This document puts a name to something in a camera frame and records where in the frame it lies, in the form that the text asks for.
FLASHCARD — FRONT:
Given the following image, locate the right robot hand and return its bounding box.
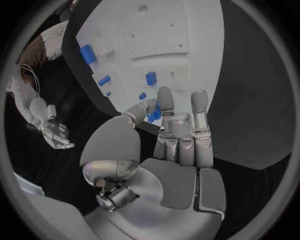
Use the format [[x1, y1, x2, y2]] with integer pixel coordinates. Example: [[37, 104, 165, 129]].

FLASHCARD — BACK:
[[39, 118, 76, 150]]

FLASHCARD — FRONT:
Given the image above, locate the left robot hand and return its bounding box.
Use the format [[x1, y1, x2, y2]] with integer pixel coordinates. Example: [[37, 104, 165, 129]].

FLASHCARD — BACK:
[[80, 86, 227, 240]]

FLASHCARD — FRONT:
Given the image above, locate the white task board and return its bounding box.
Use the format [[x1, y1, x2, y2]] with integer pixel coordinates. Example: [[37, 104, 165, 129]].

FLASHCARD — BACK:
[[75, 0, 226, 132]]

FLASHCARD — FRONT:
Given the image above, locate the blue cylinder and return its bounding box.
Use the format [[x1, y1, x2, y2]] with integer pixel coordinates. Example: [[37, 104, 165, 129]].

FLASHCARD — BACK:
[[97, 75, 112, 87]]

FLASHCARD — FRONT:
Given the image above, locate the large blue block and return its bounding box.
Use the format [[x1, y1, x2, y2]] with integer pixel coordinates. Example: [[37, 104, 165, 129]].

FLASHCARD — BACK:
[[79, 44, 98, 66]]

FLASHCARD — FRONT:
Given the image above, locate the white cable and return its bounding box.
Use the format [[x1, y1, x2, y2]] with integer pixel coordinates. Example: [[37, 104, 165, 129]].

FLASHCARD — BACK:
[[16, 63, 42, 95]]

